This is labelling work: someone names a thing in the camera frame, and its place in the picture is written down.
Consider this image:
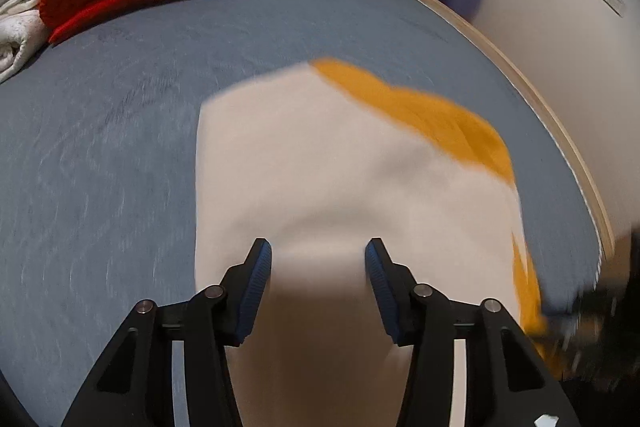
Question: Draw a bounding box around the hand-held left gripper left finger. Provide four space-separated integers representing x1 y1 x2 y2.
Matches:
62 238 274 427

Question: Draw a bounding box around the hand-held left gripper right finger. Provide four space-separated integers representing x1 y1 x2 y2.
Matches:
364 238 581 427

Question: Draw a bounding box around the cream and yellow hooded jacket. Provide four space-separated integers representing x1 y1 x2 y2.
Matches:
192 57 551 427

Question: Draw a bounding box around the cream folded fleece blanket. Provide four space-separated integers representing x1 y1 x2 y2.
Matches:
0 0 57 84

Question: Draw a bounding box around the wooden bed frame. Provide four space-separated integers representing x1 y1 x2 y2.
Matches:
390 0 617 260

